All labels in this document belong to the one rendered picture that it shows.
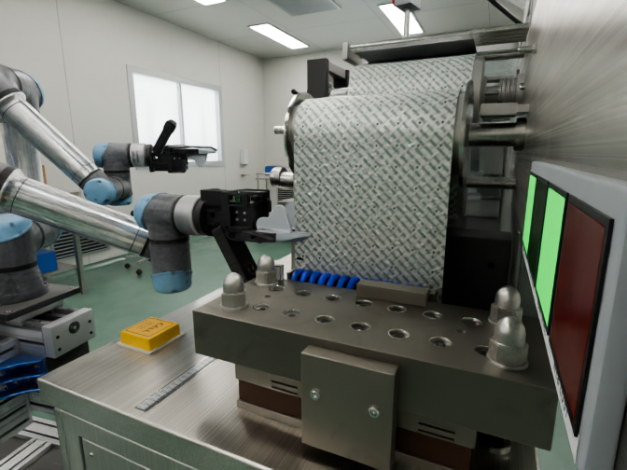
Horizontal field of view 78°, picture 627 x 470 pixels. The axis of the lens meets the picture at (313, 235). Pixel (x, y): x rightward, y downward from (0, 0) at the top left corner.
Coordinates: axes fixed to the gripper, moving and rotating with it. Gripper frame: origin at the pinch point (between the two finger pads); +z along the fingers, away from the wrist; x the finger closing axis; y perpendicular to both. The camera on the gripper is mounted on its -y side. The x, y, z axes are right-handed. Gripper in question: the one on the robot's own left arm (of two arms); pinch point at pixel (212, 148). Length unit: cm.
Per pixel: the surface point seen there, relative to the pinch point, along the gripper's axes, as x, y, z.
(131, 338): 71, 23, -9
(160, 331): 70, 22, -4
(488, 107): 81, -16, 43
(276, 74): -586, -50, 61
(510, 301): 96, 4, 41
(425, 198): 82, -4, 36
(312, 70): 32.6, -22.6, 27.1
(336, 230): 75, 3, 25
